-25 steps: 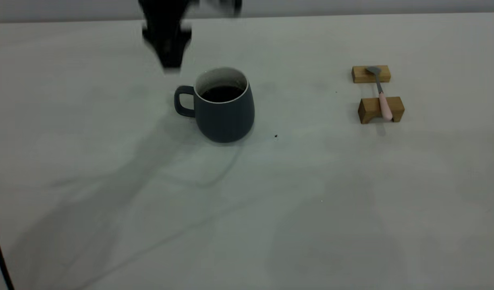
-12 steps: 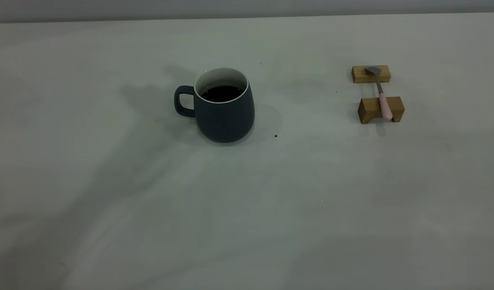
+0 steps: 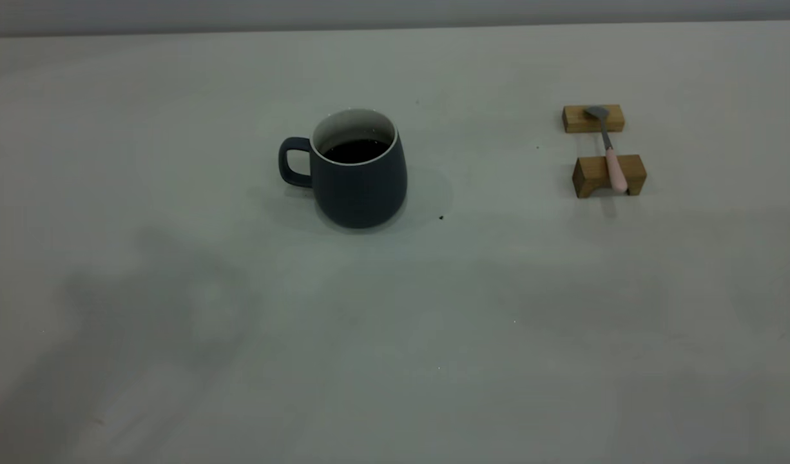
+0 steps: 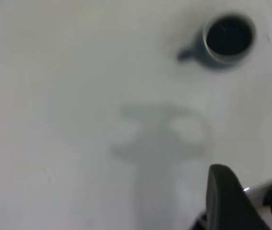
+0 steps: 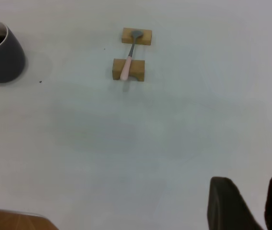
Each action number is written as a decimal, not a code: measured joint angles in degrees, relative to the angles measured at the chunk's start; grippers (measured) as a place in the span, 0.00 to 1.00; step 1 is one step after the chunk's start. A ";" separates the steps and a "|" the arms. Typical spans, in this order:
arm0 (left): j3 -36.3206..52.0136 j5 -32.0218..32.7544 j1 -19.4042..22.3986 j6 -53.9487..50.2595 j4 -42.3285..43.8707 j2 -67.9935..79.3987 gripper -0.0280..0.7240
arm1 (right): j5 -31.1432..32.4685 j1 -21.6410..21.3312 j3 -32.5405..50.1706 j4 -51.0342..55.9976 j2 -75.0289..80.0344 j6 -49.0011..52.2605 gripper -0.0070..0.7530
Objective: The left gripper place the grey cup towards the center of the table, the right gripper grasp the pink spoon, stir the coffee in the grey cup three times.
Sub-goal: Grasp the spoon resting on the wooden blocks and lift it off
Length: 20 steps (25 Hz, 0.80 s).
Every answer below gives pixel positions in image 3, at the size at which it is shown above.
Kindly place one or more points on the dark grey mug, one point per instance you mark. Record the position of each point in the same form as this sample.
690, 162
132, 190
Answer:
363, 193

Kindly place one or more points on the dark coffee liquid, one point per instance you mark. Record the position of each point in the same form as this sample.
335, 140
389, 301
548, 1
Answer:
356, 151

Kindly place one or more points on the arched wooden block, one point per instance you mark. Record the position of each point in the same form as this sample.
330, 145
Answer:
591, 171

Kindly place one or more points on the flat rectangular wooden block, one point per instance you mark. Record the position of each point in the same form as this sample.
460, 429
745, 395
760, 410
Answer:
575, 120

